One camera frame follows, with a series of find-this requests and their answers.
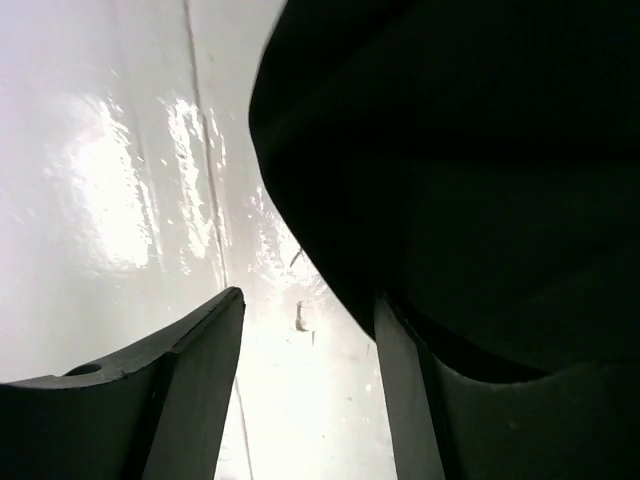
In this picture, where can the black trousers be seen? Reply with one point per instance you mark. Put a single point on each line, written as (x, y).
(478, 160)

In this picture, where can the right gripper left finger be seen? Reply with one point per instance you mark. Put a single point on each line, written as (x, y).
(155, 409)

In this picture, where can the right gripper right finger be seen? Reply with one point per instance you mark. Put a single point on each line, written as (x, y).
(579, 423)

